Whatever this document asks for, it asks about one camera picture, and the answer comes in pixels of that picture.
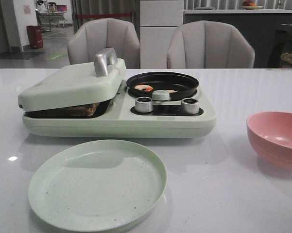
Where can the orange white shrimp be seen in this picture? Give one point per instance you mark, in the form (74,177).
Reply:
(144,87)

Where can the slice of bread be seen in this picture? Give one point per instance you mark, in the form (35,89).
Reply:
(80,110)

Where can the mint green sandwich maker lid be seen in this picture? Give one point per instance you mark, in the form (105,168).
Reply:
(77,84)

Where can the pink bowl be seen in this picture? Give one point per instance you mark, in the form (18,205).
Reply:
(270,135)

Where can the mint green breakfast maker base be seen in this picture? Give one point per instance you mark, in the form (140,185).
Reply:
(119,122)

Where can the left silver control knob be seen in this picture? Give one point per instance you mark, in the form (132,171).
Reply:
(144,104)

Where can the silver control knob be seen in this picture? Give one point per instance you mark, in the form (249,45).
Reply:
(189,106)
(144,104)

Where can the right silver control knob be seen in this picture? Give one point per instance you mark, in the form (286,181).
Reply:
(189,106)

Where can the round black frying pan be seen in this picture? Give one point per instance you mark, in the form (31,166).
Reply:
(184,85)

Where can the mint green round plate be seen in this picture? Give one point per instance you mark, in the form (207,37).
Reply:
(98,186)

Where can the right beige upholstered chair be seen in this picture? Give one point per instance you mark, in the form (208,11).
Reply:
(209,44)

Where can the beige upholstered chair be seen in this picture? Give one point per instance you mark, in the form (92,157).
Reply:
(99,34)
(209,44)

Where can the left beige upholstered chair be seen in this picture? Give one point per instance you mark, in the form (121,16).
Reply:
(99,34)

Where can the white cabinet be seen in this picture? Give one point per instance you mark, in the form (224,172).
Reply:
(158,21)

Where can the red barrier tape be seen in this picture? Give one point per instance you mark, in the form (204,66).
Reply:
(130,14)

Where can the red trash bin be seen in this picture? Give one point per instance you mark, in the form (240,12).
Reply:
(35,36)

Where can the background workbench with monitor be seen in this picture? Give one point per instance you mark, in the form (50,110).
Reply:
(49,13)

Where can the fruit plate on counter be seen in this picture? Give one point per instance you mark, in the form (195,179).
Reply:
(250,5)

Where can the grey counter with white top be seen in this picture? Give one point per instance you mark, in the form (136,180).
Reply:
(269,32)

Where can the mint green pan handle knob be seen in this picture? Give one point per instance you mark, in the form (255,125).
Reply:
(161,95)

